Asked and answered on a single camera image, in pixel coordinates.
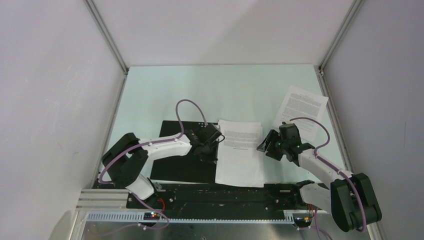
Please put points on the aluminium frame profile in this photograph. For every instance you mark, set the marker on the aluminium frame profile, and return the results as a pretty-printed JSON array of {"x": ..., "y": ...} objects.
[
  {"x": 106, "y": 34},
  {"x": 348, "y": 19}
]

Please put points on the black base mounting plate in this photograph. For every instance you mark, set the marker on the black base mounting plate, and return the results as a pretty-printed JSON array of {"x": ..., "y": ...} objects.
[{"x": 211, "y": 201}]

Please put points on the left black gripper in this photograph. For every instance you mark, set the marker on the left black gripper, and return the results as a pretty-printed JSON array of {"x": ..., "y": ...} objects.
[{"x": 211, "y": 158}]

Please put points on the right controller board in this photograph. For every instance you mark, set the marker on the right controller board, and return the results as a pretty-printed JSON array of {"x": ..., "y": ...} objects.
[{"x": 302, "y": 222}]

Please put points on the aluminium frame profile left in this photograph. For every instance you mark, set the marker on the aluminium frame profile left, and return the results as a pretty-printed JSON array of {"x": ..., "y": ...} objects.
[{"x": 106, "y": 34}]

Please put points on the red black clip folder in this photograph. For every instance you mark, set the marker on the red black clip folder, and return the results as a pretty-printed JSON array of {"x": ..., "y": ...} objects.
[{"x": 188, "y": 168}]

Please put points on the printed paper sheet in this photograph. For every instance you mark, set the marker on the printed paper sheet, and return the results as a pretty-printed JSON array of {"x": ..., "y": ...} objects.
[
  {"x": 239, "y": 163},
  {"x": 305, "y": 105}
]

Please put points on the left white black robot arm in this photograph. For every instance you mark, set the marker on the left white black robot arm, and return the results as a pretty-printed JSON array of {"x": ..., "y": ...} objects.
[{"x": 124, "y": 161}]

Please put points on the left controller board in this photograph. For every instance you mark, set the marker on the left controller board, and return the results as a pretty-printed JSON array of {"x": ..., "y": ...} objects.
[{"x": 150, "y": 216}]

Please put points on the aluminium frame profile right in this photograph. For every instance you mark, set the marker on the aluminium frame profile right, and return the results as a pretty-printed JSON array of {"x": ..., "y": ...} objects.
[{"x": 348, "y": 19}]

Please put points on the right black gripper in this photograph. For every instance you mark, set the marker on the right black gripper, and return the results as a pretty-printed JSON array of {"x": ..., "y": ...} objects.
[{"x": 272, "y": 136}]

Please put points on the controller board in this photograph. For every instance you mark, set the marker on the controller board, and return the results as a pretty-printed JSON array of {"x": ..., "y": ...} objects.
[
  {"x": 302, "y": 222},
  {"x": 150, "y": 216}
]

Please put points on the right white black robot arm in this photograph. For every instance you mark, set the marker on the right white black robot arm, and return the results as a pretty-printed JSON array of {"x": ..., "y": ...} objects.
[{"x": 350, "y": 198}]

